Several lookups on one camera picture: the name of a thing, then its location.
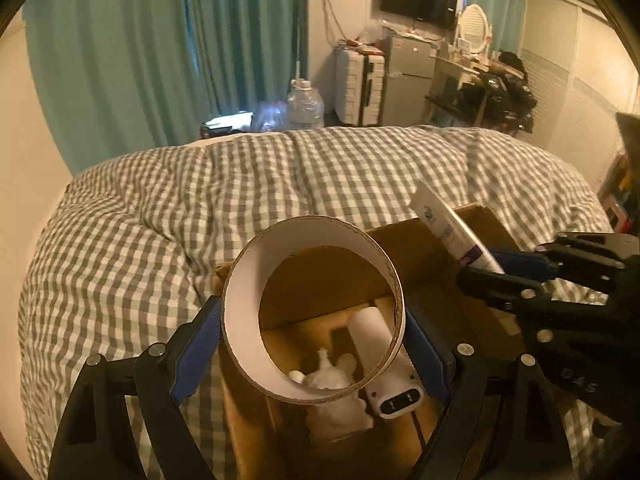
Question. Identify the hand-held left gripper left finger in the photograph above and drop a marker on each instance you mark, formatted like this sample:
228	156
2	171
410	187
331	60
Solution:
196	355

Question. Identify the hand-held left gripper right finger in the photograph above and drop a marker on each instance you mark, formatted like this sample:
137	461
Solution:
429	360

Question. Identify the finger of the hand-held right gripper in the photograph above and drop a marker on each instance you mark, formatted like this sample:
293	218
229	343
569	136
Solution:
517	262
500	290

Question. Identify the wide cardboard tube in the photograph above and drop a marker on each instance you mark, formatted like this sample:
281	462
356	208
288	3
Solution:
239	310

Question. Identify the white squeeze tube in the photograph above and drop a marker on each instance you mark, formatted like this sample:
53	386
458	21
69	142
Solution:
440	220

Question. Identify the brown cardboard box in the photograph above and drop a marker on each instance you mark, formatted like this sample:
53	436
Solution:
417	252

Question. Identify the white handheld electric device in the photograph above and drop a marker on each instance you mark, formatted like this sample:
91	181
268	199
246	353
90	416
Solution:
397	396

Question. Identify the white plush toy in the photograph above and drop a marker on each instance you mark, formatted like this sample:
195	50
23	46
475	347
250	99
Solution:
331	417

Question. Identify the colourful boxes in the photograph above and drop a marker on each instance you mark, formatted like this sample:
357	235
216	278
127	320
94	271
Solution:
622	190

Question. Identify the grey checkered blanket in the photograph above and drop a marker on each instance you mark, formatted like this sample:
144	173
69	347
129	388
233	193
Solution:
150	210

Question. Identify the pile of black bags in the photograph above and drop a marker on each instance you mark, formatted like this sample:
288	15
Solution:
505	95

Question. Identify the white vanity table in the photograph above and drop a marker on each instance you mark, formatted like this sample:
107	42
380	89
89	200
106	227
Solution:
450	80

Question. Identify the white wardrobe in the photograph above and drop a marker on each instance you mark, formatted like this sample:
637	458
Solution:
575	75

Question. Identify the grey mini fridge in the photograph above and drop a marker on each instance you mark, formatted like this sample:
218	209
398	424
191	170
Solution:
407	80

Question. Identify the dark bedside item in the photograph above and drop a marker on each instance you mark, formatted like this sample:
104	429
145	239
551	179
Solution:
225	122

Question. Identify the white suitcase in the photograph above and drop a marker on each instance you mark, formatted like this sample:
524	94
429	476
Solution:
355	87

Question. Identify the white oval vanity mirror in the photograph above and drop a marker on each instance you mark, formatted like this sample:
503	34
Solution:
474	27

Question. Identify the clear plastic bag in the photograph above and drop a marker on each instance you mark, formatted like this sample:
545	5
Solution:
270	117

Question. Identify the teal curtain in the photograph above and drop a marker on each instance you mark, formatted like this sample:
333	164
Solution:
500	5
250	30
110	60

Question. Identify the large clear water bottle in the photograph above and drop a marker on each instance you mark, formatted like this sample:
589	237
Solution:
304	107

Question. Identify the clutter on suitcase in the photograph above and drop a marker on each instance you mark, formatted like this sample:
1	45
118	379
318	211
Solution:
367	40

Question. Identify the white pole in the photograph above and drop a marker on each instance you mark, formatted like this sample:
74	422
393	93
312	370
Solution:
299	35

